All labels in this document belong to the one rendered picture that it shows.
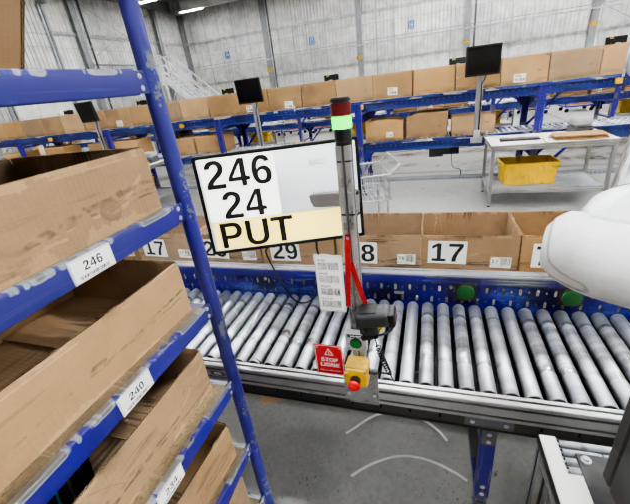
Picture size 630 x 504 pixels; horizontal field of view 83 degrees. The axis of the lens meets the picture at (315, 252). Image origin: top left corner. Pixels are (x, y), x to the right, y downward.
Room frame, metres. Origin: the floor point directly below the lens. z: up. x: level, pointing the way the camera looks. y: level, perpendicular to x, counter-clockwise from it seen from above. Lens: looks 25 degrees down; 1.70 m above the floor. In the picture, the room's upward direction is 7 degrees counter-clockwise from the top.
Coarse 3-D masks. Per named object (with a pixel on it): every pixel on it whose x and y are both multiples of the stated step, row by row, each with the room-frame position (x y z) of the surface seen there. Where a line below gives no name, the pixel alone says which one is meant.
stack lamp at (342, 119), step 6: (348, 102) 0.92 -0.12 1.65; (330, 108) 0.94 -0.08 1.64; (336, 108) 0.92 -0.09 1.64; (342, 108) 0.92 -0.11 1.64; (348, 108) 0.92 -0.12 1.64; (336, 114) 0.92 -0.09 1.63; (342, 114) 0.92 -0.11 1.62; (348, 114) 0.92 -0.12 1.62; (336, 120) 0.92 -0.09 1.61; (342, 120) 0.92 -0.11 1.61; (348, 120) 0.92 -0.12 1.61; (336, 126) 0.92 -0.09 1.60; (342, 126) 0.92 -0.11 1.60; (348, 126) 0.92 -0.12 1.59
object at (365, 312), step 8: (368, 304) 0.90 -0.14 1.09; (376, 304) 0.89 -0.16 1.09; (384, 304) 0.88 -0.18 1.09; (360, 312) 0.86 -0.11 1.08; (368, 312) 0.85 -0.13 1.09; (376, 312) 0.85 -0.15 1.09; (384, 312) 0.84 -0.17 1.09; (392, 312) 0.84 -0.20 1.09; (360, 320) 0.85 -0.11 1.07; (368, 320) 0.84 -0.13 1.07; (376, 320) 0.84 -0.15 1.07; (384, 320) 0.83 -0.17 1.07; (392, 320) 0.83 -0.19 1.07; (368, 328) 0.86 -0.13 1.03; (376, 328) 0.86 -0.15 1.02; (368, 336) 0.86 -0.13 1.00; (376, 336) 0.85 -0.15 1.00
